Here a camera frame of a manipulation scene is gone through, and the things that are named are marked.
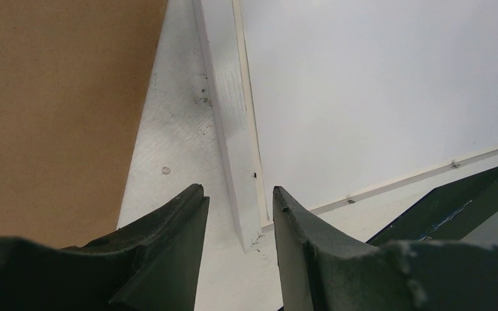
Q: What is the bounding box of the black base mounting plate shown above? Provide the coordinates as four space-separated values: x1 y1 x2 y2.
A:
367 167 498 246

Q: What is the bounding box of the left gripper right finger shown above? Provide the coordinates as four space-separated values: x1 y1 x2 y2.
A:
273 186 498 310

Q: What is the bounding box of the white brown backing board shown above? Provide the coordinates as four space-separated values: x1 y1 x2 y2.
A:
0 0 167 248

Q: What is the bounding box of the white picture frame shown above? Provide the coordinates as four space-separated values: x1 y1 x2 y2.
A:
190 0 498 254

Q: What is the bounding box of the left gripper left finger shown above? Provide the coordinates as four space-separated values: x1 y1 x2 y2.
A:
0 184 209 310

